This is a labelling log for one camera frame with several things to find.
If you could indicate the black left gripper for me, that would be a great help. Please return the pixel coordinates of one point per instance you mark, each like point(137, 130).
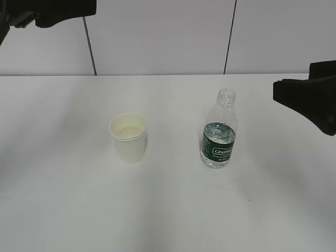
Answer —
point(44, 14)

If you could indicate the clear green-label water bottle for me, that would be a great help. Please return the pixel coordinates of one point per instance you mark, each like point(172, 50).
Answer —
point(220, 130)

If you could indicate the white paper cup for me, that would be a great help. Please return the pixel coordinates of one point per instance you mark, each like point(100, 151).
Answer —
point(129, 133)

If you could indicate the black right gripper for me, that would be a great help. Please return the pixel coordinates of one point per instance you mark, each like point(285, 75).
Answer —
point(313, 98)

